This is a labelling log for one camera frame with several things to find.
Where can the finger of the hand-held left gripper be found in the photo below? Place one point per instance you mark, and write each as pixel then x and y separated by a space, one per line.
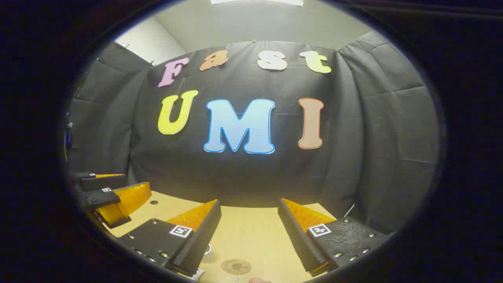
pixel 102 182
pixel 100 198

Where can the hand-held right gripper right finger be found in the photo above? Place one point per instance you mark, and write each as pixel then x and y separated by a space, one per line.
pixel 296 239

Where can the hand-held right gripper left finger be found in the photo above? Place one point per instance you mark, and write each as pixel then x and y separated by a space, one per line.
pixel 204 232

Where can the round wooden coaster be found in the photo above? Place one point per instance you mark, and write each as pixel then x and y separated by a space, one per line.
pixel 235 266

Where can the light wooden desktop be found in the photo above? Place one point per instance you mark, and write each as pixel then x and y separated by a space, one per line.
pixel 251 236

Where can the black backdrop cloth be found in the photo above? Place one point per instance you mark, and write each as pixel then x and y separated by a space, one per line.
pixel 235 177

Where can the ceiling light panel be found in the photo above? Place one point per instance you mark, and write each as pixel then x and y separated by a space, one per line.
pixel 255 2

